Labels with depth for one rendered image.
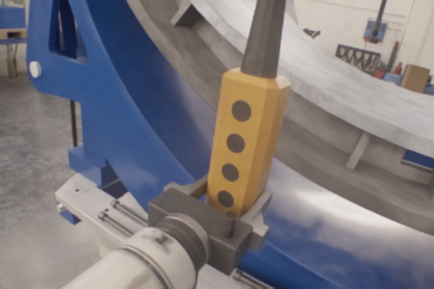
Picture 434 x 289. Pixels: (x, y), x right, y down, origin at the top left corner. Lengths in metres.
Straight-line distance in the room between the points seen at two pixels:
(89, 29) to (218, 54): 0.43
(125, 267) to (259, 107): 0.23
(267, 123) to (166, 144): 0.57
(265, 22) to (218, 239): 0.26
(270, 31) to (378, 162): 0.57
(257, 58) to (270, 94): 0.05
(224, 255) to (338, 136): 0.57
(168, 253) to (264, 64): 0.24
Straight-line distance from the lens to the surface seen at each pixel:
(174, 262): 0.29
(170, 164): 0.89
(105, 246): 1.16
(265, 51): 0.36
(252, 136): 0.37
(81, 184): 1.27
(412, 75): 8.05
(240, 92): 0.36
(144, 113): 0.92
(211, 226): 0.35
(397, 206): 0.70
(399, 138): 0.64
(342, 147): 0.84
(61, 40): 1.47
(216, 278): 0.91
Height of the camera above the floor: 1.57
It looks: 26 degrees down
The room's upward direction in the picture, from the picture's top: 9 degrees clockwise
